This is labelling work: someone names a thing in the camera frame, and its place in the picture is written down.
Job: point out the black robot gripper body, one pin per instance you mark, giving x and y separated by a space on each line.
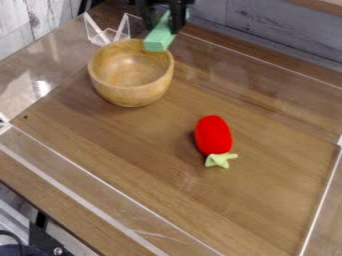
160 2

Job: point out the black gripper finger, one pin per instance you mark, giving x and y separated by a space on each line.
176 17
146 7

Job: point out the green rectangular block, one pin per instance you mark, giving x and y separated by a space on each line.
160 37

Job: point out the brown wooden bowl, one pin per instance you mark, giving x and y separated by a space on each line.
130 76

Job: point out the red plush strawberry toy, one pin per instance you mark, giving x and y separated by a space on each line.
214 141

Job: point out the clear acrylic table enclosure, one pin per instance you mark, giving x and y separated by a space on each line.
116 172

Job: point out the black metal bracket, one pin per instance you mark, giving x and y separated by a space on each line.
41 240

